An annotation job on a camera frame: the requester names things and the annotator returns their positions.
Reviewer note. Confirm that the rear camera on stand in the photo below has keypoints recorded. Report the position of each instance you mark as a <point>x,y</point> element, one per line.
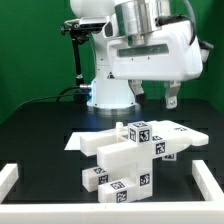
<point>79,31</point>

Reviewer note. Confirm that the white tag cube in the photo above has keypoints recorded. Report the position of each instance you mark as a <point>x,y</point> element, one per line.
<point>170,157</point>
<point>139,132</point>

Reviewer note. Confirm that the white U-shaped fence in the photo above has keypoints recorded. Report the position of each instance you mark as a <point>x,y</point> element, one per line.
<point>208,211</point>

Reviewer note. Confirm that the white chair seat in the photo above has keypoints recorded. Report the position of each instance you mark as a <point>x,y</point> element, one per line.
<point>141,173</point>

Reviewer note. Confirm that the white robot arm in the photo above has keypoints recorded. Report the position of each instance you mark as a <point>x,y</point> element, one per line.
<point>137,41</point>

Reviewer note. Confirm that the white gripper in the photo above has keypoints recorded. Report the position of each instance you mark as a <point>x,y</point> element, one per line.
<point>168,55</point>

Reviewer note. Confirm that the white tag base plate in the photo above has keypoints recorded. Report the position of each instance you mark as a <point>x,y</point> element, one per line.
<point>73,143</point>

